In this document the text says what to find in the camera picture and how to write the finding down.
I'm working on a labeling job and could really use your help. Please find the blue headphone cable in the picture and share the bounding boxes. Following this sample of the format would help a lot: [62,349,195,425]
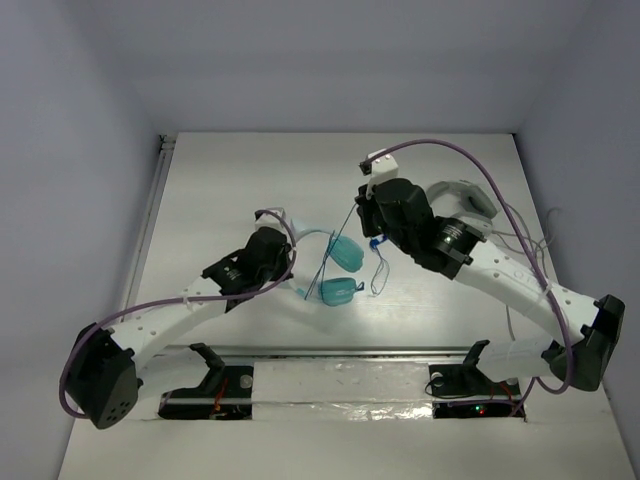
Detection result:
[302,202,394,304]

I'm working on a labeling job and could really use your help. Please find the teal cat-ear headphones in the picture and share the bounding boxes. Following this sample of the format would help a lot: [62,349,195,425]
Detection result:
[288,220,365,307]

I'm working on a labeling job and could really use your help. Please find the blue twist tie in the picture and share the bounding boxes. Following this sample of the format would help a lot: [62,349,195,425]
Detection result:
[369,235,387,251]

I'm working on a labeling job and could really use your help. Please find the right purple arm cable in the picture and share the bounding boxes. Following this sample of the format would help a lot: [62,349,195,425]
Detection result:
[364,139,574,419]

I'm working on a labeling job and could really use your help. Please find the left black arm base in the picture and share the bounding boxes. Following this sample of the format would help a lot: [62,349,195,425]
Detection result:
[158,365,254,421]

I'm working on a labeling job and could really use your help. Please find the white grey headphones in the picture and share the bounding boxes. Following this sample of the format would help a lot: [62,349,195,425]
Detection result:
[426,180,499,236]

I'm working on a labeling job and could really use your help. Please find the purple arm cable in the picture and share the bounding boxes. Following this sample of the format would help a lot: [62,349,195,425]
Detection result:
[364,139,574,419]
[58,209,300,419]

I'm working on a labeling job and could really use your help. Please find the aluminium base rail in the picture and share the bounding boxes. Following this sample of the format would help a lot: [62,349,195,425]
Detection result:
[164,343,501,362]

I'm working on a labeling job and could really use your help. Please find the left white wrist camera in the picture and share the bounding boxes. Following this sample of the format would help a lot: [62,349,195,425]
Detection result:
[254,207,287,233]

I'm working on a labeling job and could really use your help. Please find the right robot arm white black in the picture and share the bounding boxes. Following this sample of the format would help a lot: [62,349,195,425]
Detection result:
[355,178,625,393]

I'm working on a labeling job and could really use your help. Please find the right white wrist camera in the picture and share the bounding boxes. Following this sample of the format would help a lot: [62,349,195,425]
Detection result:
[359,151,399,200]

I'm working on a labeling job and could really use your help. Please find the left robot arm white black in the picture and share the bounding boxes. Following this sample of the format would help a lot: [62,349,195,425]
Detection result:
[58,226,296,429]

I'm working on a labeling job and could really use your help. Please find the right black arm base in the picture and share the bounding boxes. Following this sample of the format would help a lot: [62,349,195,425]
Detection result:
[425,364,525,420]

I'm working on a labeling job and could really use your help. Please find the white headphone cable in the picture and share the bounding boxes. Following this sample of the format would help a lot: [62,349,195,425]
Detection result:
[492,198,561,341]

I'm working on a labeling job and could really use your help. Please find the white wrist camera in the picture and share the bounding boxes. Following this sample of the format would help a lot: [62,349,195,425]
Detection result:
[359,151,399,200]
[254,207,287,233]

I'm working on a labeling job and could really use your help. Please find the aluminium side rail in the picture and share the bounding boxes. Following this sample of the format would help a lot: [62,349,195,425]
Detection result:
[148,134,177,217]

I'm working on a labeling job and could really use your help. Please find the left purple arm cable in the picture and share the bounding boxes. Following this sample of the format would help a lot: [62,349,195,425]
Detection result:
[58,209,300,419]

